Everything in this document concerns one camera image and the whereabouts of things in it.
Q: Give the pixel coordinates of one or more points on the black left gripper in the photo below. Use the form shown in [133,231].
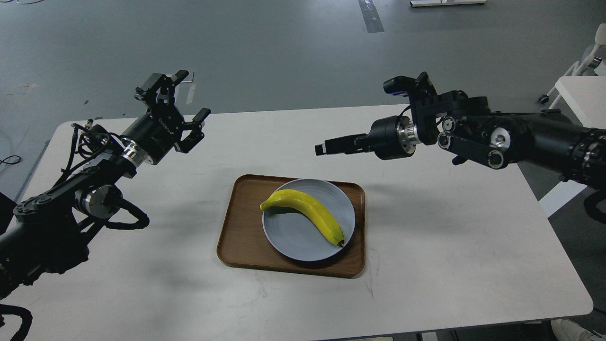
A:
[159,131]

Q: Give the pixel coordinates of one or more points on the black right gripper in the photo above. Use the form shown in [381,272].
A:
[388,139]

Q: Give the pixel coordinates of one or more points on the yellow banana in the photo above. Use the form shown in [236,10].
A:
[310,207]

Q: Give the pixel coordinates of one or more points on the light blue plate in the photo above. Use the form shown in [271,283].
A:
[295,236]

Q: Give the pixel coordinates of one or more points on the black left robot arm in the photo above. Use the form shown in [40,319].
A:
[54,229]

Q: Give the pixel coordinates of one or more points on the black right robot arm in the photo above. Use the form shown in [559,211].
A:
[466,127]

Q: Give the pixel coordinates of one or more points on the brown wooden tray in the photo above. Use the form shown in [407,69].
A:
[243,243]

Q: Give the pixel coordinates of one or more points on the white board on floor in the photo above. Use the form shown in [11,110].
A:
[439,3]

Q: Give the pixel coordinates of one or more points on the white side table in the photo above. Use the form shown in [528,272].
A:
[586,96]

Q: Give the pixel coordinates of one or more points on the white shoe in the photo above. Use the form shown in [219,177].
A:
[567,330]

